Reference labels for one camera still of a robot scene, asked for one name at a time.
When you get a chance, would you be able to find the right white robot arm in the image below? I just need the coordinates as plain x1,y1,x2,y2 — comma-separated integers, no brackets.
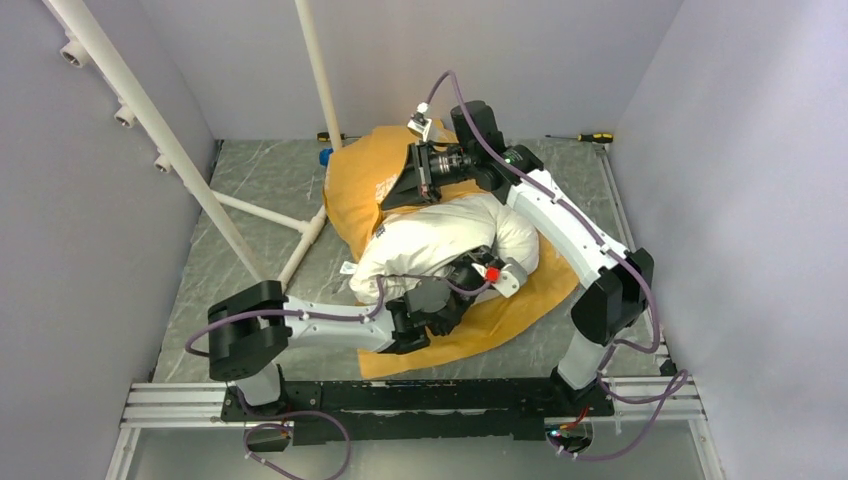
381,100,654,415

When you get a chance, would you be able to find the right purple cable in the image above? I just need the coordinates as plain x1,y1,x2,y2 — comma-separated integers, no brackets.
423,69,692,463

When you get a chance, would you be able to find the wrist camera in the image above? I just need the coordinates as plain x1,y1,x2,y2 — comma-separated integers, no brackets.
406,102,437,142
482,258,529,298

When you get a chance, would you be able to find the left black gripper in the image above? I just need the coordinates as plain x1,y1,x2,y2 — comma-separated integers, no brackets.
438,227,497,334

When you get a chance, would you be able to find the left yellow handled screwdriver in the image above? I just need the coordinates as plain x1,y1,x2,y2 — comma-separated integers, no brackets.
316,131,359,143

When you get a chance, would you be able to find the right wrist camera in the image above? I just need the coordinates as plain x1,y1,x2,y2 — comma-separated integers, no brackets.
406,102,437,142

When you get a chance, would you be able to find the white pvc pipe rack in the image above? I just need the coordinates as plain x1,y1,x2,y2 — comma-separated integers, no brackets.
46,0,327,287

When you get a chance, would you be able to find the right yellow handled screwdriver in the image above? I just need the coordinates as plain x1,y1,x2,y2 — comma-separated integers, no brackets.
545,132,614,145

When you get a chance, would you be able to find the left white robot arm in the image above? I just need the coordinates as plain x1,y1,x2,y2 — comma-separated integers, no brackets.
186,247,526,420

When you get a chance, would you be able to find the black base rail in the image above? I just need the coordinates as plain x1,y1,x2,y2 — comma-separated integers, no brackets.
220,377,615,441

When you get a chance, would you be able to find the yellow and blue pillowcase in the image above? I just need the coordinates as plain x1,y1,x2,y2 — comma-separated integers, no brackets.
323,126,579,379

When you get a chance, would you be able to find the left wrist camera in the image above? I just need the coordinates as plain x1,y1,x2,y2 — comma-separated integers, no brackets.
482,258,529,298

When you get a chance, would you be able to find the yellow handled screwdriver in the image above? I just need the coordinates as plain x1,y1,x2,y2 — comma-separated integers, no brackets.
316,131,359,143
545,132,614,145

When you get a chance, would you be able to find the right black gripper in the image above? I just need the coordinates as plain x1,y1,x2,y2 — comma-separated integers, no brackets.
379,141,476,213

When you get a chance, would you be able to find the white pillow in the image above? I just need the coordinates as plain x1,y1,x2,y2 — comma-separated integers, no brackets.
349,193,540,304

